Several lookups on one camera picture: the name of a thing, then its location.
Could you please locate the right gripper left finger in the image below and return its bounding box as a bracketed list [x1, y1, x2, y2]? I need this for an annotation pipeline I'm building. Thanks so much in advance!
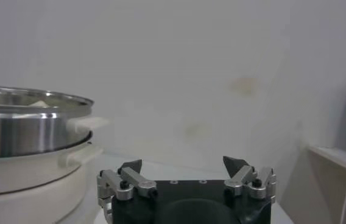
[96, 159, 159, 201]

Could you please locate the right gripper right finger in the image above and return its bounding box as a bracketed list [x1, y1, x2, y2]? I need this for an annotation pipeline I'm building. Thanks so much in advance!
[222, 155, 277, 203]

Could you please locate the perforated steel steamer basket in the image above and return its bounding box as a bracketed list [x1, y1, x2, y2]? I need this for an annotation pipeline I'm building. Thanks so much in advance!
[0, 85, 110, 159]

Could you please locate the large white table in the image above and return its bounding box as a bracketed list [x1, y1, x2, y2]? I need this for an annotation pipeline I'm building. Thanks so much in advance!
[60, 153, 295, 224]

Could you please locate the white side table with label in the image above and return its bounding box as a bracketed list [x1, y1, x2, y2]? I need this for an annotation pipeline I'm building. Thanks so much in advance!
[308, 145, 346, 224]

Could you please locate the white electric cooker pot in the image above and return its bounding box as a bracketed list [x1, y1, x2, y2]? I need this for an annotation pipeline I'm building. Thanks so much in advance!
[0, 139, 104, 224]

